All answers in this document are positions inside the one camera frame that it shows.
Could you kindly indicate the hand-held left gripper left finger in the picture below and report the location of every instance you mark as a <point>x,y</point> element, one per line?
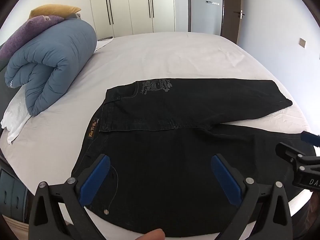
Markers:
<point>96,177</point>

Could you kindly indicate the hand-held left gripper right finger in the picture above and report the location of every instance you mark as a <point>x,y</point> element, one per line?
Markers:
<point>226,180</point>

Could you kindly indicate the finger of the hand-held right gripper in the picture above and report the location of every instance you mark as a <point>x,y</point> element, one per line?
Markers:
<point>286,151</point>
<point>311,138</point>

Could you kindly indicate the black denim pants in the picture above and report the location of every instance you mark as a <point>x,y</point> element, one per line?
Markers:
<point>160,160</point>

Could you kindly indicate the person's left hand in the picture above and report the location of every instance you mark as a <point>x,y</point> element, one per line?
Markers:
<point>152,235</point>

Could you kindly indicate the dark nightstand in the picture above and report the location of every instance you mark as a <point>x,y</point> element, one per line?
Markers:
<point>11,192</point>

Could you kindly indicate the white folded towel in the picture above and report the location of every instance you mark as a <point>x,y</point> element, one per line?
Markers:
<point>15,115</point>

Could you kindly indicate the rolled blue duvet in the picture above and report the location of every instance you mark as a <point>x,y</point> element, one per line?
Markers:
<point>55,62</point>

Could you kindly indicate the white bed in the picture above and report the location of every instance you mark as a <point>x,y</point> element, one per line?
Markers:
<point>175,60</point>

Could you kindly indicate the dark remote control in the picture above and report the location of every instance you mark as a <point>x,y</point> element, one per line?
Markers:
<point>105,39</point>

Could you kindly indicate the brown door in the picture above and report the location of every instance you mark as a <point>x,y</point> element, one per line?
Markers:
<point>231,7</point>

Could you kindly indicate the purple pillow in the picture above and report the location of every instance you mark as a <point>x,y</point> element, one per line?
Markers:
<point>25,32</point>

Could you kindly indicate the yellow pillow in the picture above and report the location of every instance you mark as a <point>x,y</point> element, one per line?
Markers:
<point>53,10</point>

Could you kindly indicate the white wardrobe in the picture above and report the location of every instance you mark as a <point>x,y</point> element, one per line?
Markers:
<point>135,5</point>

